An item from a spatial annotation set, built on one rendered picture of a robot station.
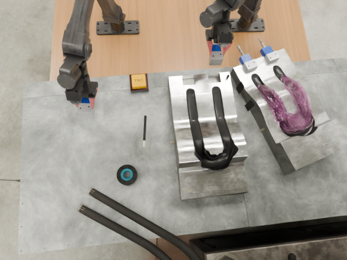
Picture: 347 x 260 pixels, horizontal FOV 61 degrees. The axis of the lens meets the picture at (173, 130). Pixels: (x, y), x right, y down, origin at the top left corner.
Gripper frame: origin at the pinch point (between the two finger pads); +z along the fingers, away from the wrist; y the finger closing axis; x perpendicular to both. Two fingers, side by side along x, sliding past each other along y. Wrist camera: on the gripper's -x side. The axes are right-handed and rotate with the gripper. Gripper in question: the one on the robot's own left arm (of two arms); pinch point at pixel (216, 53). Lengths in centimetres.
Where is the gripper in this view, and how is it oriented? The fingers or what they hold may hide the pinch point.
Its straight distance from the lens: 124.7
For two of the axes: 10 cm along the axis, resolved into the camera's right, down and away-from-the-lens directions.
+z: -0.2, 7.1, 7.1
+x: -0.4, -7.1, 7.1
